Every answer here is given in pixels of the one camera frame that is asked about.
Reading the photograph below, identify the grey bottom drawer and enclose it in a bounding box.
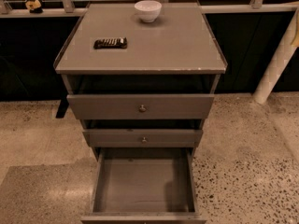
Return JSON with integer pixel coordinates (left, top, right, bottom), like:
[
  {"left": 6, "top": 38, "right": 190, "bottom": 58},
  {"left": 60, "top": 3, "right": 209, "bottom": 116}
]
[{"left": 81, "top": 147, "right": 206, "bottom": 224}]

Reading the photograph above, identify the brass top drawer knob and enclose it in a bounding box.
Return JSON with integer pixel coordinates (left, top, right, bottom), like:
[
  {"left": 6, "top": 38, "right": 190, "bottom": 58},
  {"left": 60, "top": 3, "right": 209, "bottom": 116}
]
[{"left": 138, "top": 105, "right": 147, "bottom": 113}]

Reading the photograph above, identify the grey middle drawer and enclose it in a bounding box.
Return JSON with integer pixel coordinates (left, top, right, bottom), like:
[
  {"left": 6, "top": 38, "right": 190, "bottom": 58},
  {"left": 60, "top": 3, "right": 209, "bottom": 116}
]
[{"left": 83, "top": 129, "right": 203, "bottom": 147}]

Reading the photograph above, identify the dark snack bar packet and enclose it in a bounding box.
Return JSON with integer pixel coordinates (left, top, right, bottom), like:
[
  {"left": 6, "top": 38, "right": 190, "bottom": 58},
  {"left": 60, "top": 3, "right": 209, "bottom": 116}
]
[{"left": 93, "top": 37, "right": 127, "bottom": 49}]

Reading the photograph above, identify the small yellow black object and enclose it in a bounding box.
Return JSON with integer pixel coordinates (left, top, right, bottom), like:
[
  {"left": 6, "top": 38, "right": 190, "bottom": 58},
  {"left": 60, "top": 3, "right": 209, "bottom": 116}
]
[{"left": 25, "top": 0, "right": 43, "bottom": 13}]

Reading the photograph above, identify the grey drawer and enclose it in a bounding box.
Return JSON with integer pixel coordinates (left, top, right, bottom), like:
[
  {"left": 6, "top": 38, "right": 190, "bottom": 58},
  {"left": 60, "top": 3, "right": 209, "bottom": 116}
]
[
  {"left": 67, "top": 94, "right": 214, "bottom": 119},
  {"left": 83, "top": 129, "right": 203, "bottom": 147},
  {"left": 81, "top": 147, "right": 206, "bottom": 224}
]

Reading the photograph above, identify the white diagonal pillar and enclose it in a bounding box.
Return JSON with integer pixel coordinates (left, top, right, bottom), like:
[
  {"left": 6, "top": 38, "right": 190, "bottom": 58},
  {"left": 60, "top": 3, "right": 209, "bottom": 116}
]
[{"left": 253, "top": 8, "right": 299, "bottom": 105}]

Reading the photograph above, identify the white ceramic bowl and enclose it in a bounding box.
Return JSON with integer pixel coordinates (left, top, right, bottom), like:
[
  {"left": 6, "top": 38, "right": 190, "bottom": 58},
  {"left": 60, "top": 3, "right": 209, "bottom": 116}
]
[{"left": 135, "top": 0, "right": 162, "bottom": 22}]

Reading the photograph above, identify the brass middle drawer knob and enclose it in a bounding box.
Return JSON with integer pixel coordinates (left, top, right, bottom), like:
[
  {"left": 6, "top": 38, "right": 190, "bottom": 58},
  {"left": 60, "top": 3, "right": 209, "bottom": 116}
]
[{"left": 141, "top": 137, "right": 148, "bottom": 144}]

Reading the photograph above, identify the brass drawer knob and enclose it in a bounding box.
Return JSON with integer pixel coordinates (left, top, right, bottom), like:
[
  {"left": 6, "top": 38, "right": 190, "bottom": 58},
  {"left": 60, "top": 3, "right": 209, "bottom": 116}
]
[
  {"left": 138, "top": 105, "right": 147, "bottom": 113},
  {"left": 141, "top": 137, "right": 148, "bottom": 144}
]

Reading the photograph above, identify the yellow sponge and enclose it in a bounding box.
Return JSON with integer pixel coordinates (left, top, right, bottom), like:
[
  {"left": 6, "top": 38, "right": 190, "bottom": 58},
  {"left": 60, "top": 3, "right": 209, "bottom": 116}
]
[{"left": 292, "top": 22, "right": 299, "bottom": 48}]

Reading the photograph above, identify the grey top drawer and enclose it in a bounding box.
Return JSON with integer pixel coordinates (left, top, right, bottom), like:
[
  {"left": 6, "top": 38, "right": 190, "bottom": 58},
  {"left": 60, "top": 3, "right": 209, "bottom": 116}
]
[{"left": 67, "top": 94, "right": 214, "bottom": 119}]

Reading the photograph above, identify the grey drawer cabinet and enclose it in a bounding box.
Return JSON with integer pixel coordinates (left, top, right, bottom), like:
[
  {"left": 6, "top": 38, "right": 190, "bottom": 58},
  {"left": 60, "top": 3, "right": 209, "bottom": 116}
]
[{"left": 52, "top": 1, "right": 228, "bottom": 224}]

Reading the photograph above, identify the metal railing frame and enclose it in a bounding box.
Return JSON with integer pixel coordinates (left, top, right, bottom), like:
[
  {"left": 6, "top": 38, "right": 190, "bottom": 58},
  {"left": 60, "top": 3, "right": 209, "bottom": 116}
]
[{"left": 0, "top": 0, "right": 299, "bottom": 19}]

